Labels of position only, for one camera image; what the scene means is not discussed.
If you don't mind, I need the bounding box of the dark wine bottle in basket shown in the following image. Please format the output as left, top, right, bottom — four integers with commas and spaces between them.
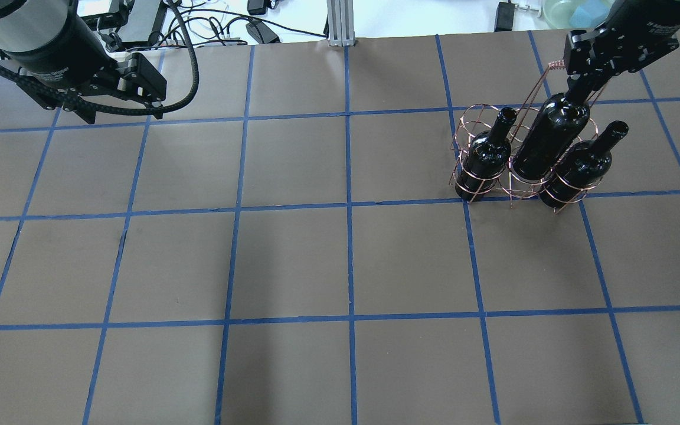
456, 107, 518, 202

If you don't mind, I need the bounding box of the copper wire wine basket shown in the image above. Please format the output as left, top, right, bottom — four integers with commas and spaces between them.
450, 60, 628, 212

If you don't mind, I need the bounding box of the blue foam cube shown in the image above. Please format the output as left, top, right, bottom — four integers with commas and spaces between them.
568, 1, 612, 28

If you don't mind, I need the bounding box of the black power adapter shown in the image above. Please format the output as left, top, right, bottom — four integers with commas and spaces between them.
493, 1, 516, 32

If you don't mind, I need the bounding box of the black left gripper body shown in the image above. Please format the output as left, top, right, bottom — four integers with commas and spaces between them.
4, 15, 140, 116

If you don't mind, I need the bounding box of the dark wine bottle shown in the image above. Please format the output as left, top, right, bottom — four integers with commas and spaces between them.
512, 77, 593, 181
456, 107, 518, 202

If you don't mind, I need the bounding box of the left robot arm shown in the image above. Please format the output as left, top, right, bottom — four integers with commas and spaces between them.
0, 1, 167, 124

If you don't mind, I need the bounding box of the aluminium frame post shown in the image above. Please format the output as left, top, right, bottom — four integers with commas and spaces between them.
326, 0, 357, 47

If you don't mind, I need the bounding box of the black power brick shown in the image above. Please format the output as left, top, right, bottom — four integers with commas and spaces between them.
246, 21, 281, 45

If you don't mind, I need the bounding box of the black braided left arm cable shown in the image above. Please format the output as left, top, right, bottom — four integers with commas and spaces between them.
0, 0, 200, 115

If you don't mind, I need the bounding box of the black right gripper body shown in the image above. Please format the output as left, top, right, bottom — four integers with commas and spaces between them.
564, 1, 680, 79

